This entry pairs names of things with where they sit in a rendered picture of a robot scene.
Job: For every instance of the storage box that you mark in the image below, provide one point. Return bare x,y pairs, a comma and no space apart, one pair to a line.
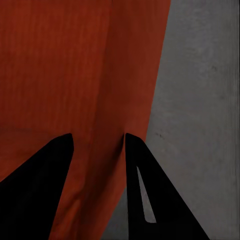
85,67

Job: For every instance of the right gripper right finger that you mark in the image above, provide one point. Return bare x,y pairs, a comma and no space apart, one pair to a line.
174,220

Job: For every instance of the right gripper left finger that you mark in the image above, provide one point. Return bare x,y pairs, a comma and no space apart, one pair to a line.
29,196

